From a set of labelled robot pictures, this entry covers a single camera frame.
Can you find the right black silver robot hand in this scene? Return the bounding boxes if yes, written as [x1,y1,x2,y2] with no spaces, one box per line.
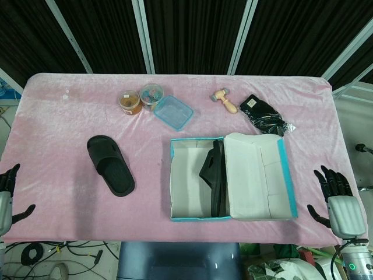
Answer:
[307,165,365,239]

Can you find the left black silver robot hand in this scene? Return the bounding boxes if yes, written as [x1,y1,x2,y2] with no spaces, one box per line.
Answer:
[0,163,36,237]

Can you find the black rubber slipper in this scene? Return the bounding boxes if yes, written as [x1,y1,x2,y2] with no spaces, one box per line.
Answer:
[199,139,228,218]
[87,135,136,198]

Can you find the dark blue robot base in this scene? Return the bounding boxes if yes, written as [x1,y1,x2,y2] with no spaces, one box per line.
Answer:
[117,241,243,280]

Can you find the white shoe box blue trim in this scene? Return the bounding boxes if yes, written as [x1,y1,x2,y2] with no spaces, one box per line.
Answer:
[170,132,299,222]

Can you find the green white plastic bag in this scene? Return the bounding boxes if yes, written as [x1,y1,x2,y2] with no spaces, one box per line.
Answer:
[247,257,318,280]

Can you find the pink velvet tablecloth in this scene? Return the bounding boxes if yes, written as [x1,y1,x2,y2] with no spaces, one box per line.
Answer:
[0,72,364,249]

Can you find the black gloves in plastic bag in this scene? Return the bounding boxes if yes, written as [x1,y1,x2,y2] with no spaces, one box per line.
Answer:
[238,93,297,137]

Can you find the pink wooden toy hammer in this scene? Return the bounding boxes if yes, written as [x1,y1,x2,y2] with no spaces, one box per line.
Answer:
[211,88,237,114]

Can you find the amber plastic jar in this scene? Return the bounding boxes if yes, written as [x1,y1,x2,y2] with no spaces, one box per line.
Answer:
[118,90,143,116]

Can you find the clear jar with colourful clips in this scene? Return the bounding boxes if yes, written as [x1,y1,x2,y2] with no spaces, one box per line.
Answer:
[139,83,164,111]

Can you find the clear blue-rimmed food container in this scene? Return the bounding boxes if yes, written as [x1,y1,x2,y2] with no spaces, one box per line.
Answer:
[153,95,195,131]

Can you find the black cable coil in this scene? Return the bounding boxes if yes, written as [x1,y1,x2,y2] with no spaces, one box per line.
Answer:
[21,243,45,265]

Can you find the aluminium frame post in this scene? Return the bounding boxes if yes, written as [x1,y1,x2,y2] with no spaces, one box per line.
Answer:
[131,0,156,74]
[227,0,259,75]
[45,0,94,74]
[322,20,373,81]

